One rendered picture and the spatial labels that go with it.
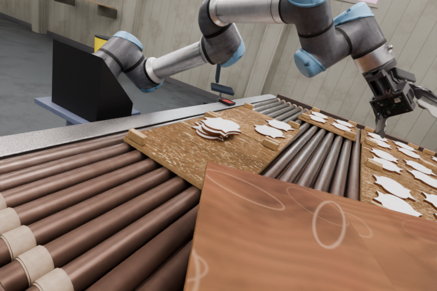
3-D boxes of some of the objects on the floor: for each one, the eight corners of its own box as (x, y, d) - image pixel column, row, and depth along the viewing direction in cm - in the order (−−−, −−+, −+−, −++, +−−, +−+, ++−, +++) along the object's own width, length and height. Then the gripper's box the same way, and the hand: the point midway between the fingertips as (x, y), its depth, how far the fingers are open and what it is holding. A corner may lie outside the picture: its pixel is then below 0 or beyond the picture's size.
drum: (120, 75, 487) (124, 41, 464) (103, 75, 448) (106, 39, 424) (105, 69, 499) (108, 36, 476) (86, 69, 460) (89, 33, 436)
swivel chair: (231, 112, 458) (246, 63, 425) (225, 118, 409) (241, 65, 376) (206, 103, 468) (218, 55, 435) (196, 108, 420) (209, 54, 387)
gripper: (331, 89, 61) (367, 152, 63) (426, 51, 46) (469, 136, 48) (343, 78, 66) (375, 136, 68) (431, 39, 51) (470, 117, 53)
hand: (416, 131), depth 60 cm, fingers open, 14 cm apart
